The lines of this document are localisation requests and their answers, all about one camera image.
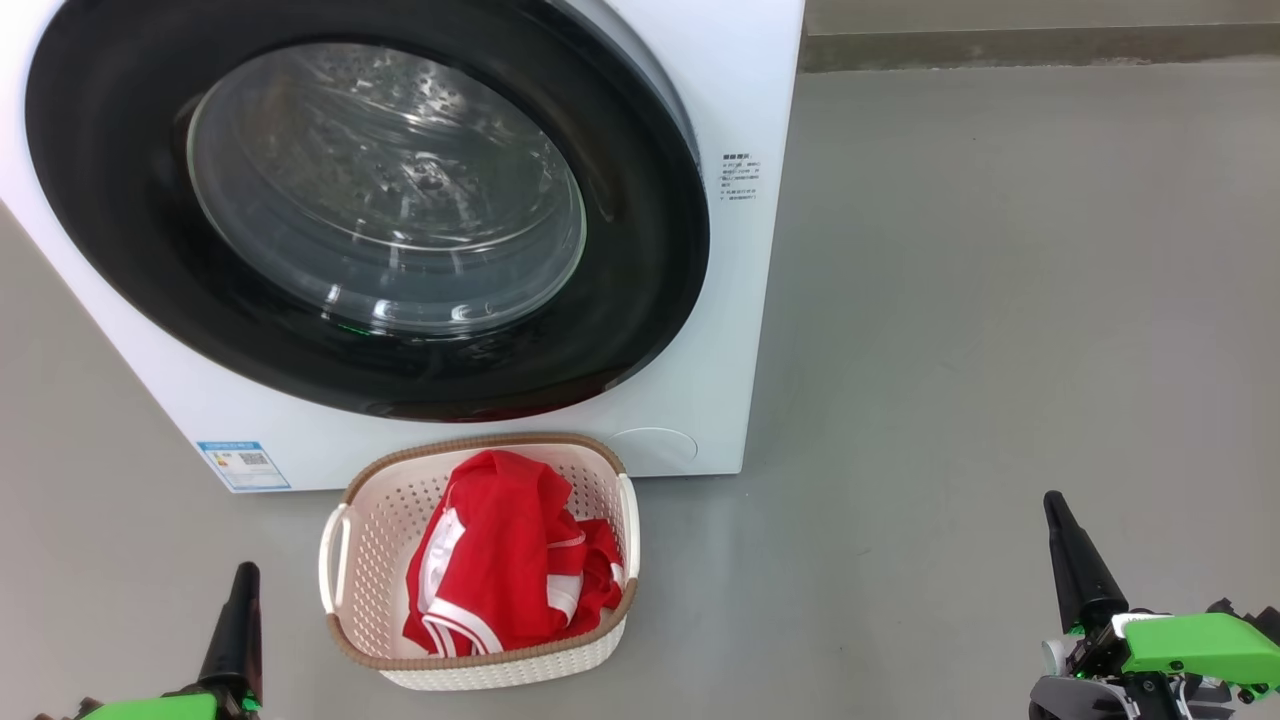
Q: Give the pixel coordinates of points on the washing machine door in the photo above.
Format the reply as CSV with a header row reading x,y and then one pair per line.
x,y
120,220

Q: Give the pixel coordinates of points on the cream perforated laundry basket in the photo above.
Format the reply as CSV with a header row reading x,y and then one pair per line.
x,y
375,560

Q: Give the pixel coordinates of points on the white front-load washing machine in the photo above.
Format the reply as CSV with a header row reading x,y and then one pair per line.
x,y
710,380

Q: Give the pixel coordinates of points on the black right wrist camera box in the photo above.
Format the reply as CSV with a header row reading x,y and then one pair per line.
x,y
1265,620

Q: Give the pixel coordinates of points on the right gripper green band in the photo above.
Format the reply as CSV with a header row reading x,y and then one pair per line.
x,y
1200,645

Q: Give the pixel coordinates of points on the red white-trimmed garment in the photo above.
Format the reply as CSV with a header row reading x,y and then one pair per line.
x,y
510,560

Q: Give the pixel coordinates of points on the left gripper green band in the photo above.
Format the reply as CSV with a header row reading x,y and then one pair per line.
x,y
150,708

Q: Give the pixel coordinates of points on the blue energy label sticker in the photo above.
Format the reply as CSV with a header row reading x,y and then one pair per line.
x,y
243,465

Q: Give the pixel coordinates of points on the round white filter cover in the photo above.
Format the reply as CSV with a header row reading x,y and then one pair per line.
x,y
655,450

